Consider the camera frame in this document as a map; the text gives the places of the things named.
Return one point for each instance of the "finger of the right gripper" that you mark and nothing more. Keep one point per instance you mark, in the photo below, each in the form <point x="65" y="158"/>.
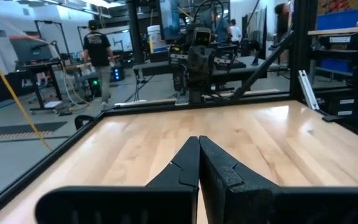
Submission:
<point x="194" y="68"/>
<point x="207" y="68"/>

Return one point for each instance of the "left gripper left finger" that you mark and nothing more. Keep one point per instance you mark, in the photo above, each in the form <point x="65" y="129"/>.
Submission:
<point x="172" y="193"/>

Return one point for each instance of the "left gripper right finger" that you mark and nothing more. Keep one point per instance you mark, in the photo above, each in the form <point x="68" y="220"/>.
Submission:
<point x="244" y="199"/>

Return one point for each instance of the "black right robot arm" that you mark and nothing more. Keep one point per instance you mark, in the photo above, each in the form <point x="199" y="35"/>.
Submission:
<point x="179" y="82"/>

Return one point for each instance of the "white plastic bucket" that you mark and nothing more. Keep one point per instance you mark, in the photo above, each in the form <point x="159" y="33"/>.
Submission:
<point x="155" y="39"/>

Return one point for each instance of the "person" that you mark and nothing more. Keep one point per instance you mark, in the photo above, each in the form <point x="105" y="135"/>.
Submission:
<point x="97" y="49"/>
<point x="235" y="32"/>
<point x="282" y="21"/>
<point x="222" y="29"/>

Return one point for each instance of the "dark grey side table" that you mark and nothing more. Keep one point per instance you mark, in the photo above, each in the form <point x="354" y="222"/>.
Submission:
<point x="253" y="70"/>

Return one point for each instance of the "computer tower blue lights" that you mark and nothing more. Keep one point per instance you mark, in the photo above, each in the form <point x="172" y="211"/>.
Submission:
<point x="117" y="74"/>

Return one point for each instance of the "computer tower green light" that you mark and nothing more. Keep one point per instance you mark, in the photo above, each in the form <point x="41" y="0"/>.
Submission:
<point x="94" y="88"/>

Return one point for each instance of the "silver aluminium extrusion bar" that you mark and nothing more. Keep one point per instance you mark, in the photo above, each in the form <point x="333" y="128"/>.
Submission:
<point x="308" y="90"/>

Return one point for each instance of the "black equipment rack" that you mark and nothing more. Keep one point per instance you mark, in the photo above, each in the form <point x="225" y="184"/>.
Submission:
<point x="337" y="105"/>

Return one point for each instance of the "black workbench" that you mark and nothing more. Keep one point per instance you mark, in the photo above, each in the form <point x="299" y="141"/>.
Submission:
<point x="39" y="64"/>

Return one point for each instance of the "blue panel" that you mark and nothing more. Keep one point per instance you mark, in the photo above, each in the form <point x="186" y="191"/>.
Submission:
<point x="346" y="18"/>

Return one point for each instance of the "black floor mat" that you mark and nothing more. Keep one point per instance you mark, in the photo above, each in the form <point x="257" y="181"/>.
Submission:
<point x="17" y="128"/>

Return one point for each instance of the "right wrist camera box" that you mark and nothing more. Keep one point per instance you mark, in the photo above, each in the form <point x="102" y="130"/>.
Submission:
<point x="202" y="36"/>

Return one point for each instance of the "black table frame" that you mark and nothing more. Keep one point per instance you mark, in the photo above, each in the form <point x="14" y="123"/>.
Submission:
<point x="154" y="109"/>

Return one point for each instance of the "black frame clamp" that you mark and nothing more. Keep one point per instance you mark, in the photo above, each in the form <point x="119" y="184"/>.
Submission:
<point x="84" y="116"/>

